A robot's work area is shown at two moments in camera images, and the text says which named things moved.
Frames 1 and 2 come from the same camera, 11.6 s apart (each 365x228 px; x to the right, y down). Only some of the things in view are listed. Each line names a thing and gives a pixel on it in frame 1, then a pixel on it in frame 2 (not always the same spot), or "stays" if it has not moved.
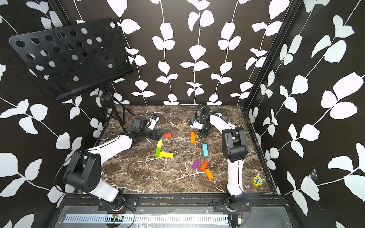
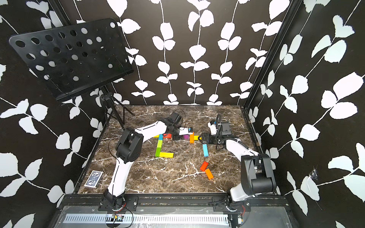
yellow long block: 167,155 stays
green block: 158,152 stays
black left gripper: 153,136 to 180,137
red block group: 204,166 stays
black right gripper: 202,134 to 209,141
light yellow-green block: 159,144 stays
